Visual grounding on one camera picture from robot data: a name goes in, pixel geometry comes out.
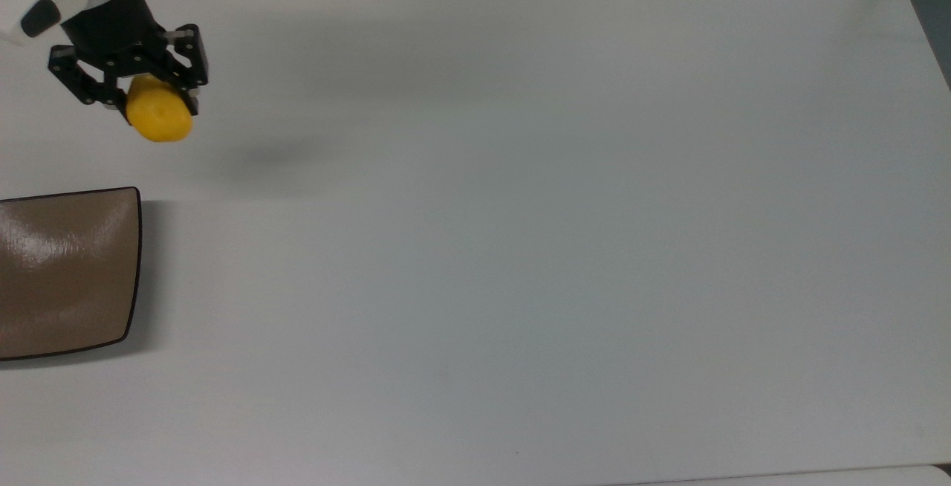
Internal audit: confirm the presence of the yellow lemon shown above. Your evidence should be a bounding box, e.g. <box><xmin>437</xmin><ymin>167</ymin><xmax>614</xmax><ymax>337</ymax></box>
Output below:
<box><xmin>125</xmin><ymin>75</ymin><xmax>194</xmax><ymax>143</ymax></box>

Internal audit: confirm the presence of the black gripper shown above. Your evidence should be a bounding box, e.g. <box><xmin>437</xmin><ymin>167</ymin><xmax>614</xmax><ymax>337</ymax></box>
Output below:
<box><xmin>48</xmin><ymin>0</ymin><xmax>210</xmax><ymax>117</ymax></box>

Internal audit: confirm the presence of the brown square ceramic plate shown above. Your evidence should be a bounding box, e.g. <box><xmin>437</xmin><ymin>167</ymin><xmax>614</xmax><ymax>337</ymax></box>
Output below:
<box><xmin>0</xmin><ymin>187</ymin><xmax>143</xmax><ymax>362</ymax></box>

